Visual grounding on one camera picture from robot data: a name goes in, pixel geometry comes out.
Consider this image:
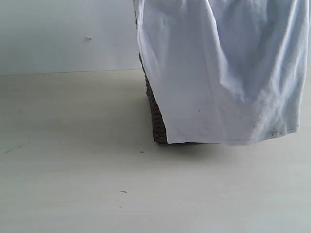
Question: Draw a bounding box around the white t-shirt red lettering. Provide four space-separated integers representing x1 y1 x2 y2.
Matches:
133 0 311 145

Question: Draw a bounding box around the dark brown wicker basket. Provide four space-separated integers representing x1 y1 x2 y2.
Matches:
135 15 205 145

